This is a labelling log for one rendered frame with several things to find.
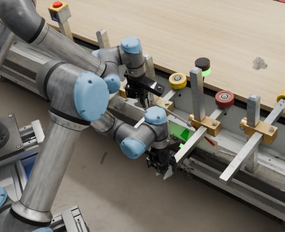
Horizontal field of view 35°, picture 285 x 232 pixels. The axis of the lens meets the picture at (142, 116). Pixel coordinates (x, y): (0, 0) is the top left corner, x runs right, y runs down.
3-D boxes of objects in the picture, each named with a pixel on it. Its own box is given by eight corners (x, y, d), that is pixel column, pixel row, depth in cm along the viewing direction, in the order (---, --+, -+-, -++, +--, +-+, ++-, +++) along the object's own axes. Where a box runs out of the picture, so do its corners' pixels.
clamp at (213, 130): (214, 137, 188) (214, 129, 185) (188, 125, 195) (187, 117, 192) (222, 129, 191) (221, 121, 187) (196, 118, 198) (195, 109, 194)
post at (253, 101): (253, 182, 192) (255, 100, 159) (245, 178, 194) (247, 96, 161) (257, 176, 194) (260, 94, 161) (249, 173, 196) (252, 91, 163)
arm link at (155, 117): (137, 115, 152) (152, 101, 157) (141, 137, 160) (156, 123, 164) (155, 124, 148) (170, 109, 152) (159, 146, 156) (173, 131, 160)
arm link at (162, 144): (156, 124, 164) (174, 132, 160) (157, 132, 167) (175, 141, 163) (143, 136, 160) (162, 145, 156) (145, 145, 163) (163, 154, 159)
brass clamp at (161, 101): (167, 118, 201) (165, 109, 198) (143, 107, 209) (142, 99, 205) (174, 109, 204) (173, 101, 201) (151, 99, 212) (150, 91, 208)
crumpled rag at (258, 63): (267, 70, 201) (267, 66, 199) (252, 70, 203) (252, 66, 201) (267, 58, 207) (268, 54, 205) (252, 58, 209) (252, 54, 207)
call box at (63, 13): (61, 25, 209) (57, 10, 203) (51, 21, 212) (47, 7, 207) (72, 17, 212) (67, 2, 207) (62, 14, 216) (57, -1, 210)
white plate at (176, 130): (217, 157, 196) (217, 142, 189) (170, 135, 209) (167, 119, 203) (218, 156, 196) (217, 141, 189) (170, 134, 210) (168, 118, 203)
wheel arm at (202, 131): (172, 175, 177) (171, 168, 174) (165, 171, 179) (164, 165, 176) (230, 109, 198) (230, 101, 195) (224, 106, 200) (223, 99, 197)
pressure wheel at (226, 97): (228, 123, 196) (227, 104, 188) (212, 116, 200) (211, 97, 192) (237, 112, 200) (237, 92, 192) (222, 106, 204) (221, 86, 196)
